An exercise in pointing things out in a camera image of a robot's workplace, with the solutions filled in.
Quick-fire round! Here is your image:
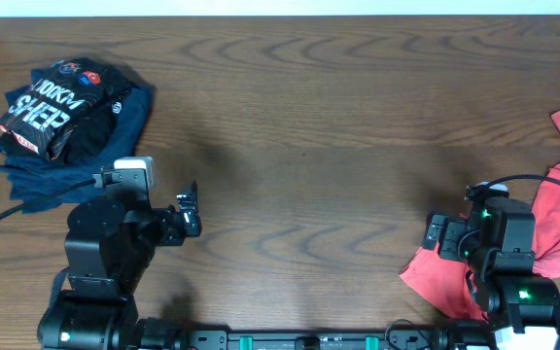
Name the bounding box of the black orange-patterned jersey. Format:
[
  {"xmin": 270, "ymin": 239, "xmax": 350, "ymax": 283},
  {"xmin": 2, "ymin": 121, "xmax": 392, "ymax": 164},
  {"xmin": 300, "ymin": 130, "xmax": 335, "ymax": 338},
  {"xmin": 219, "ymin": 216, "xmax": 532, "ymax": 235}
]
[{"xmin": 0, "ymin": 57, "xmax": 134, "ymax": 154}]

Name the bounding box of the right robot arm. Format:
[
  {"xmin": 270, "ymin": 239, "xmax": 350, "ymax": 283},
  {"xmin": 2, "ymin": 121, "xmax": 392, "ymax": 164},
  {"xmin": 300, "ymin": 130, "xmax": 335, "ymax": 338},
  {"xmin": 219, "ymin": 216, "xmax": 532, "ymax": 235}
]
[{"xmin": 422, "ymin": 191, "xmax": 560, "ymax": 349}]

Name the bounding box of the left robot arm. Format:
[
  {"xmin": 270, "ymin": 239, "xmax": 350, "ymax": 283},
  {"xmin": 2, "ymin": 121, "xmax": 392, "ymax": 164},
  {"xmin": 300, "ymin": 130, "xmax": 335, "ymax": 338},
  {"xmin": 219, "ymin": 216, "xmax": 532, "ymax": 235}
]
[{"xmin": 37, "ymin": 182, "xmax": 202, "ymax": 350}]

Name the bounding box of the red t-shirt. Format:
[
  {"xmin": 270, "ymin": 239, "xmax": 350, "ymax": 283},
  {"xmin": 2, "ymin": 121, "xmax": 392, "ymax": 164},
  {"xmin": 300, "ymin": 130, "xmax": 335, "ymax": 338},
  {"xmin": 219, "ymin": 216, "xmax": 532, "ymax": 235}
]
[{"xmin": 400, "ymin": 111, "xmax": 560, "ymax": 321}]

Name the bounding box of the folded black shirt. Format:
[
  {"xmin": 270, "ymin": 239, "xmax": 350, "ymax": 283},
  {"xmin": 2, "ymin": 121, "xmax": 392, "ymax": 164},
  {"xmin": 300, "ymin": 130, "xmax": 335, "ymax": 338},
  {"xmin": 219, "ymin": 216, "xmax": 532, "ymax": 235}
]
[{"xmin": 0, "ymin": 99, "xmax": 122, "ymax": 163}]

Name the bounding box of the folded navy blue shirt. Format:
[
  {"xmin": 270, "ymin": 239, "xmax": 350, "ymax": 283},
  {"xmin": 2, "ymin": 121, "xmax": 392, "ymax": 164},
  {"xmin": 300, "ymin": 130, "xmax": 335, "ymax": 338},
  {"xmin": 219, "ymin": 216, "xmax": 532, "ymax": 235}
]
[{"xmin": 0, "ymin": 84, "xmax": 155, "ymax": 203}]

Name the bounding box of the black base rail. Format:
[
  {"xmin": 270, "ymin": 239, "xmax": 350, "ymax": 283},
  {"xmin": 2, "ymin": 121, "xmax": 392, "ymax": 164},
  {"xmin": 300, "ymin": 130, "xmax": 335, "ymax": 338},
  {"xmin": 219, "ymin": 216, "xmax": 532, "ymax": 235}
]
[{"xmin": 134, "ymin": 319, "xmax": 497, "ymax": 350}]

